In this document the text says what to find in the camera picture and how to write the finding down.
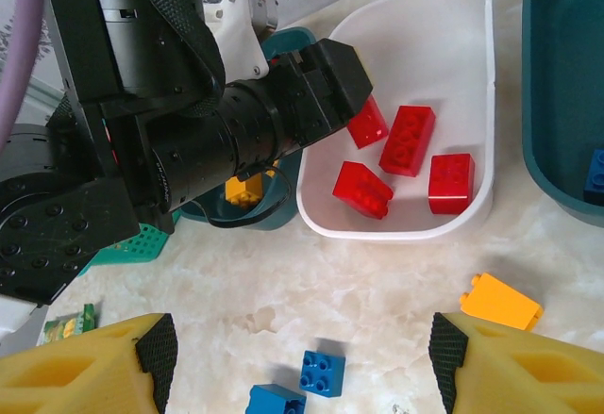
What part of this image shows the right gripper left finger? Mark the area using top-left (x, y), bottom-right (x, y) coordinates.
top-left (0, 312), bottom-right (179, 414)

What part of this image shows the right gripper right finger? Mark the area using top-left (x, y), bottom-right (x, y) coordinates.
top-left (428, 312), bottom-right (604, 414)

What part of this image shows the red lego brick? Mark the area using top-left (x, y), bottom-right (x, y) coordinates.
top-left (346, 95), bottom-right (390, 150)
top-left (378, 105), bottom-right (436, 178)
top-left (428, 153), bottom-right (476, 216)
top-left (332, 160), bottom-right (394, 220)

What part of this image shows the green snack packet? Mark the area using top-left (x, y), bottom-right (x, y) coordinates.
top-left (42, 303), bottom-right (98, 345)

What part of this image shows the yellow lego brick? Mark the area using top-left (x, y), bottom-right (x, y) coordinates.
top-left (460, 272), bottom-right (544, 332)
top-left (225, 171), bottom-right (265, 208)

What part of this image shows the white plastic bin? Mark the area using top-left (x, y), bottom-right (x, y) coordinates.
top-left (295, 0), bottom-right (496, 244)

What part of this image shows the teal plastic mesh basket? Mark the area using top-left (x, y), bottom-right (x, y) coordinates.
top-left (89, 210), bottom-right (183, 267)

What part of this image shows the dark teal plastic bin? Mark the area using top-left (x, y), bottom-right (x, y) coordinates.
top-left (521, 0), bottom-right (604, 222)
top-left (181, 26), bottom-right (317, 232)

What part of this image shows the blue lego brick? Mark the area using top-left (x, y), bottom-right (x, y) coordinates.
top-left (244, 384), bottom-right (308, 414)
top-left (299, 350), bottom-right (346, 399)
top-left (583, 148), bottom-right (604, 207)

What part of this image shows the aluminium side rail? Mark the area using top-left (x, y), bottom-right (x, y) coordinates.
top-left (23, 76), bottom-right (67, 109)

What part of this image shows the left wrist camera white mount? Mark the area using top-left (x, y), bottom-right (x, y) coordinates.
top-left (202, 0), bottom-right (280, 80)

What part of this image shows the purple cable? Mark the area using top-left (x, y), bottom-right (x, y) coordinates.
top-left (0, 0), bottom-right (48, 146)

